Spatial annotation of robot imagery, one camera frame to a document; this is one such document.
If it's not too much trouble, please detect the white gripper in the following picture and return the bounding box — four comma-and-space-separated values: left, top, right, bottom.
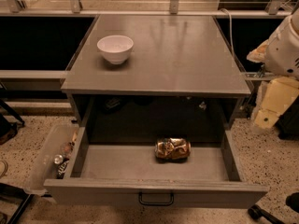
247, 40, 299, 129

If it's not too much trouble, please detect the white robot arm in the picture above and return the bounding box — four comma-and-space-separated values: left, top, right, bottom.
247, 10, 299, 129

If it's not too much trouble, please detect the grey counter cabinet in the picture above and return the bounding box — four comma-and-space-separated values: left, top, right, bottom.
62, 15, 250, 126

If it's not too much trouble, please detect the grey open top drawer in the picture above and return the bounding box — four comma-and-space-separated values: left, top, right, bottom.
43, 96, 269, 210

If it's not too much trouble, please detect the silver can in bin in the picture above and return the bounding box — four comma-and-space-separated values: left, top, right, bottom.
53, 155, 64, 165

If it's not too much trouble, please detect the black chair caster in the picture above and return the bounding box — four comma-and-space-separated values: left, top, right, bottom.
248, 204, 285, 224

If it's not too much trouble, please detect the white ceramic bowl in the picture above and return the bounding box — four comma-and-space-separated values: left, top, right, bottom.
97, 35, 134, 64

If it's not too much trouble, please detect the clear plastic bin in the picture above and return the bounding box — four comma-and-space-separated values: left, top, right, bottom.
23, 124, 78, 196

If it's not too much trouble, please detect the snack packet in bin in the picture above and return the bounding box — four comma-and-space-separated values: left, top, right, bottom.
56, 161, 69, 179

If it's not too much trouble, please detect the black drawer handle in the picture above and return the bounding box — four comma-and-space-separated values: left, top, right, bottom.
138, 192, 175, 206

